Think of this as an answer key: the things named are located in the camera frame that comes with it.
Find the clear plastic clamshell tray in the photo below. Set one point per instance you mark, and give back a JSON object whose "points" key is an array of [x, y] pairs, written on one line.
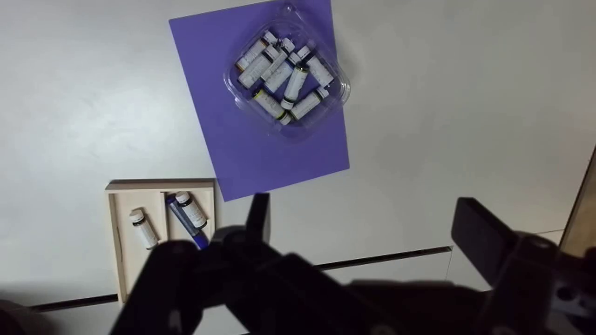
{"points": [[284, 73]]}

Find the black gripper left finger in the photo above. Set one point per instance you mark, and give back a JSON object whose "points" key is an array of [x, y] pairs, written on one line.
{"points": [[258, 218]]}

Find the small white bottle compartment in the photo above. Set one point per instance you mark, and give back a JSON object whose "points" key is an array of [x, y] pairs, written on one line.
{"points": [[193, 209], [140, 222]]}

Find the purple paper sheet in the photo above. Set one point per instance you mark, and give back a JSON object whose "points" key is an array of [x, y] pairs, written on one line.
{"points": [[248, 155]]}

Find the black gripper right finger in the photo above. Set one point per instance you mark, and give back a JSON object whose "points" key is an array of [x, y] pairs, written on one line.
{"points": [[483, 237]]}

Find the blue marker pen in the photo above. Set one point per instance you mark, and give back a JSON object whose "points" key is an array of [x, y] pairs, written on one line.
{"points": [[198, 235]]}

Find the wooden two-compartment box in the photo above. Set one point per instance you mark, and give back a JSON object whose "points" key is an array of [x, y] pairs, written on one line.
{"points": [[124, 196]]}

